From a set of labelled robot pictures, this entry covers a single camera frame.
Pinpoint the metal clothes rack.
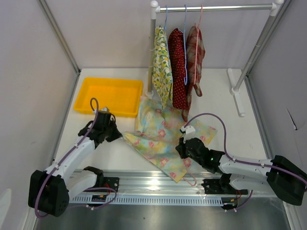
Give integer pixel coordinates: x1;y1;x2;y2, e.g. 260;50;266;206
145;0;284;117

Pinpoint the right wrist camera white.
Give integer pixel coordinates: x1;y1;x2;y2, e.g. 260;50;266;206
180;126;196;140

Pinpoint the slotted cable duct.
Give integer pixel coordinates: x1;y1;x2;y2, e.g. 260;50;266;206
70;194;224;207

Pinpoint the blue wire hanger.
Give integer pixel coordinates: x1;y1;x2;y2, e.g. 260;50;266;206
163;6;171;63
183;4;188;86

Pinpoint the blue wire hanger right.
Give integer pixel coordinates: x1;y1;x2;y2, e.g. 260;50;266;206
183;4;188;86

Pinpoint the red plaid skirt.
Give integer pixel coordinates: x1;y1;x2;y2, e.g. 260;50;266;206
181;25;205;122

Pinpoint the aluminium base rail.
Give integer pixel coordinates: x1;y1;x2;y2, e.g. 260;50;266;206
67;170;276;199

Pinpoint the pastel floral cloth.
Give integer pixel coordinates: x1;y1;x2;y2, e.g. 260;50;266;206
122;95;218;184

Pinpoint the lemon print skirt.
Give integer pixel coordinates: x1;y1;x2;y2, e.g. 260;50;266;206
152;25;173;110

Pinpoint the pink wire hanger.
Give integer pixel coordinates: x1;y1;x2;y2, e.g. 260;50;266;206
127;130;198;187
193;5;203;85

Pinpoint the yellow plastic tray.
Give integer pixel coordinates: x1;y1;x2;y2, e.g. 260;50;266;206
73;77;143;118

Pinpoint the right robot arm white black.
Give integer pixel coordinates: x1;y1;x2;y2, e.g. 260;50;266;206
176;138;307;206

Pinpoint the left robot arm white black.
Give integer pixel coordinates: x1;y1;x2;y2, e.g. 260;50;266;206
28;111;122;218

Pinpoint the blue wire hanger left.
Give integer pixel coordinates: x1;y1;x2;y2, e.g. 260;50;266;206
163;6;171;63

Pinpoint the red polka dot skirt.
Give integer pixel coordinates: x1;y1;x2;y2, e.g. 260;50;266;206
168;28;187;109

